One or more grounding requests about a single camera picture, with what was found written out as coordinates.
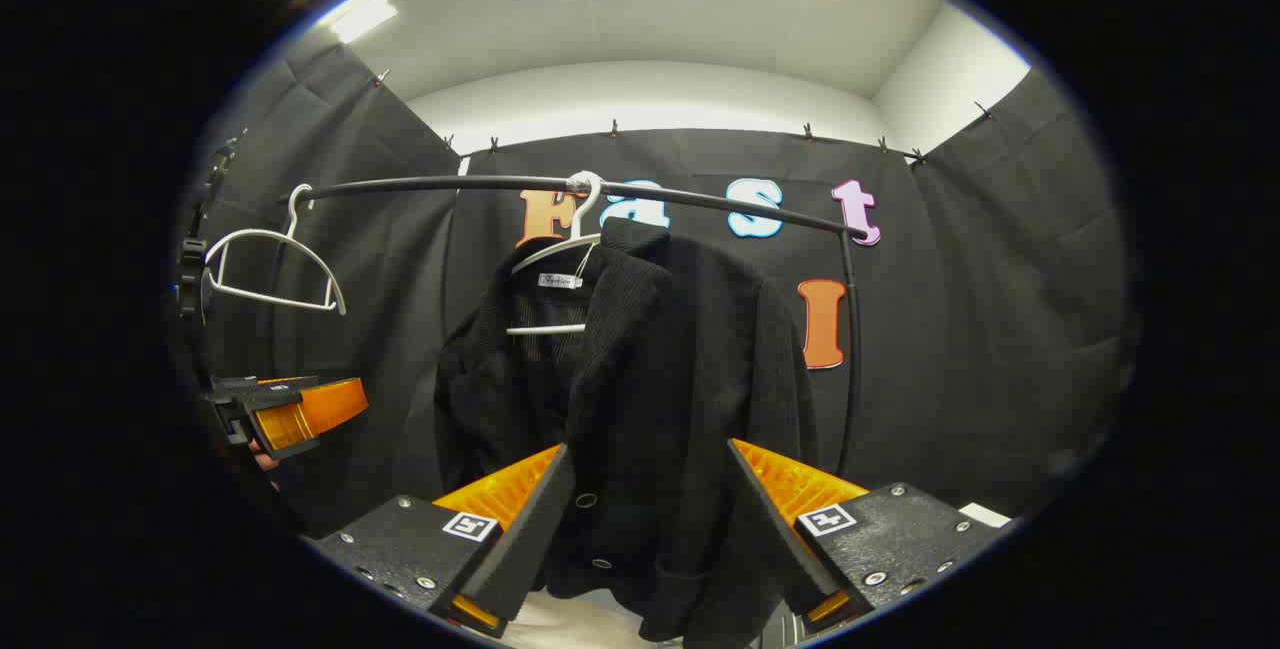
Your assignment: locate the black backdrop cloth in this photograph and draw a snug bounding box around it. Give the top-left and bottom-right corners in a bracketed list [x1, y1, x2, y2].
[188, 29, 1133, 542]

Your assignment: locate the row of small cloth clips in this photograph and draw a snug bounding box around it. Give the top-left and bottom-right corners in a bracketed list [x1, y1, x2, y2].
[372, 69, 994, 169]

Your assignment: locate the white hanger with label tag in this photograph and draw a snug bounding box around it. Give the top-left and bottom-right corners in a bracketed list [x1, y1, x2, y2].
[505, 171, 607, 337]

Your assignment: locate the white empty hanger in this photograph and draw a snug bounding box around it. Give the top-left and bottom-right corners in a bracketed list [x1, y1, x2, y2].
[204, 183, 348, 318]

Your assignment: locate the small ceiling light panel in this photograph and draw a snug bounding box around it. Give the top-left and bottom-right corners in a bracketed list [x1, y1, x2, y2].
[324, 0, 400, 44]

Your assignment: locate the black clothes rack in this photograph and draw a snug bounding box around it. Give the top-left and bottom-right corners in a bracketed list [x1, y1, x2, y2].
[176, 132, 864, 479]

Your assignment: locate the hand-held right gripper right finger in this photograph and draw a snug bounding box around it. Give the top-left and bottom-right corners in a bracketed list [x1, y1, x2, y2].
[727, 439, 1013, 632]

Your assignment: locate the black knit jacket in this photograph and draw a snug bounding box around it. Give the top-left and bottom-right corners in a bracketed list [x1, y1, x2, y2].
[433, 217, 821, 643]

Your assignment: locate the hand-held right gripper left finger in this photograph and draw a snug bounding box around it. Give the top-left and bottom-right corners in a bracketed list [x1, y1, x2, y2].
[310, 444, 579, 640]

